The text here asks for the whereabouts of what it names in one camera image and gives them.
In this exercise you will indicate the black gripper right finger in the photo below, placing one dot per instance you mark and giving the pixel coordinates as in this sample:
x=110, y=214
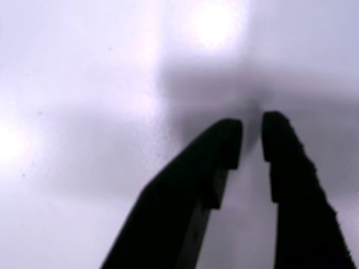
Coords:
x=297, y=201

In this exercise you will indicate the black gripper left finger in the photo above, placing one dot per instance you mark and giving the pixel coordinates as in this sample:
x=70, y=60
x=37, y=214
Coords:
x=174, y=201

